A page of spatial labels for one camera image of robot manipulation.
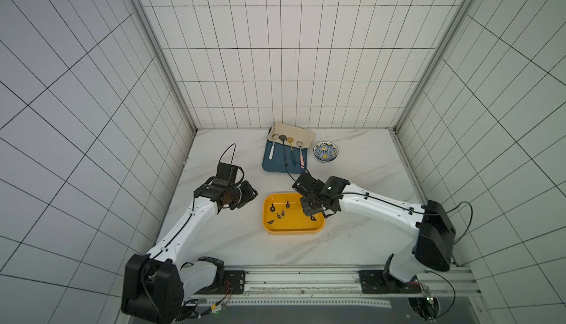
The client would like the yellow plastic storage box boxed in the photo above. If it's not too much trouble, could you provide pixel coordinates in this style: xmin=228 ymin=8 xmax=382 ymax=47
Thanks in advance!
xmin=262 ymin=193 xmax=326 ymax=235

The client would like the aluminium rail frame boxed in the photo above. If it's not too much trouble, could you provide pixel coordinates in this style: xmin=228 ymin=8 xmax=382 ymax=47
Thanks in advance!
xmin=172 ymin=265 xmax=492 ymax=323

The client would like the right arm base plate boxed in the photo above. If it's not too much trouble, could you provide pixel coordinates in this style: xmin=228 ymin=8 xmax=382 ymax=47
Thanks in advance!
xmin=358 ymin=254 xmax=422 ymax=295

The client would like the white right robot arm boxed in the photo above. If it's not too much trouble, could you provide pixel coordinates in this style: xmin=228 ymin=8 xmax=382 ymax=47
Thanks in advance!
xmin=293 ymin=172 xmax=455 ymax=284

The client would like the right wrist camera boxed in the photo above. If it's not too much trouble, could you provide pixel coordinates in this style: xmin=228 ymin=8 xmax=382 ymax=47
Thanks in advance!
xmin=292 ymin=172 xmax=324 ymax=198

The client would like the white handled spoon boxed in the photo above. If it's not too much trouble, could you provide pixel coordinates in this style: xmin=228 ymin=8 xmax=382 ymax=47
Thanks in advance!
xmin=268 ymin=133 xmax=279 ymax=160

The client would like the black handled spoon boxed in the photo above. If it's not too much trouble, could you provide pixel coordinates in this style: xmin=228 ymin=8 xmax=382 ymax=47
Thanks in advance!
xmin=279 ymin=135 xmax=287 ymax=168

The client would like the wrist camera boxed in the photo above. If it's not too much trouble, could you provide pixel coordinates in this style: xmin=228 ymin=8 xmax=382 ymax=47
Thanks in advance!
xmin=292 ymin=172 xmax=324 ymax=198
xmin=215 ymin=162 xmax=245 ymax=185

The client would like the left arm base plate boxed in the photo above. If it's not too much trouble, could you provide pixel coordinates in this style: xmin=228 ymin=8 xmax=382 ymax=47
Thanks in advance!
xmin=180 ymin=256 xmax=247 ymax=297

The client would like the pink handled spoon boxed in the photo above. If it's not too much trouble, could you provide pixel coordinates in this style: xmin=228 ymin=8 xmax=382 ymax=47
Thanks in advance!
xmin=296 ymin=141 xmax=305 ymax=169

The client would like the beige cloth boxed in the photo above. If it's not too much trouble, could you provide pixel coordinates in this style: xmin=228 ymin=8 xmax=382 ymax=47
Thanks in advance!
xmin=267 ymin=122 xmax=315 ymax=148

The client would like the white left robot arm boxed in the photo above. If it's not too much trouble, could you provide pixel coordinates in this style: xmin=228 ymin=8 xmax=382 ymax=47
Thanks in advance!
xmin=121 ymin=177 xmax=258 ymax=323

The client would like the dark teal tray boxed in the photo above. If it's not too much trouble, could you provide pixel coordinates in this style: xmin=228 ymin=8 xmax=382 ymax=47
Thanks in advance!
xmin=262 ymin=141 xmax=307 ymax=175

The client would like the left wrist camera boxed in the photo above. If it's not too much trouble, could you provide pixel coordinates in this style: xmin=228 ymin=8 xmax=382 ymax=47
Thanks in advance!
xmin=215 ymin=162 xmax=245 ymax=185

